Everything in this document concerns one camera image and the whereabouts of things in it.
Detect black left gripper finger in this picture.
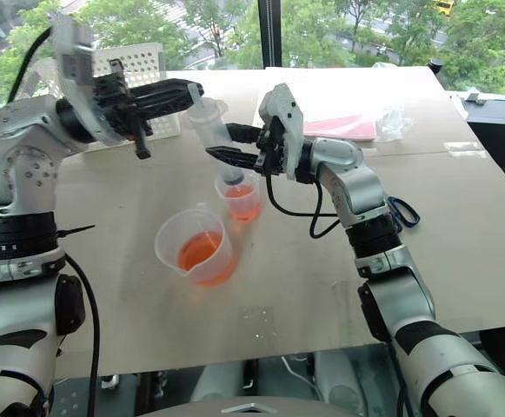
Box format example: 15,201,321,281
133,97,197,122
123,78,204,104

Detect crumpled clear plastic bag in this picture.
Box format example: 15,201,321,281
373,103,410,142

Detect small clear measuring cup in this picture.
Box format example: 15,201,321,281
214,169,263,223

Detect white perforated plastic basket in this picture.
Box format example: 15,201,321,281
29,44,184,151

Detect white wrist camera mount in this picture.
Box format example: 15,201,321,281
53,14,126,147
257,83,306,182

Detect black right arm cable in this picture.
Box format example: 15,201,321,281
264,172,342,240

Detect clear plastic syringe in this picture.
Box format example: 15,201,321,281
185,83,247,189

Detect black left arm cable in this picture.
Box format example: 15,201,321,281
3,24,103,417

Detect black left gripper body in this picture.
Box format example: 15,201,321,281
90,57,154,161

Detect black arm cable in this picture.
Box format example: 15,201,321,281
264,172,342,240
3,24,103,417

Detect white thin cable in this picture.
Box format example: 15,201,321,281
279,354,323,394

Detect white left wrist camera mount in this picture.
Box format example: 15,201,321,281
53,14,126,147

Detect black equipment beside table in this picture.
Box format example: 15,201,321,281
459,88,505,209

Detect blue handled scissors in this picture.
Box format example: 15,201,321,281
385,195,422,232

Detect large clear measuring cup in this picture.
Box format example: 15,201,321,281
154,202,239,288

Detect black window frame post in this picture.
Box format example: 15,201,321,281
257,0,284,70

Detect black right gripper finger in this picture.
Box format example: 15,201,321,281
224,122,265,145
205,146,260,171

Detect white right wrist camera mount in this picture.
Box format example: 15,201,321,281
257,83,306,182

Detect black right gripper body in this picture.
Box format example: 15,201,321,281
253,116,289,178

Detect black zip tie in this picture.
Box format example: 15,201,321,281
55,224,96,240

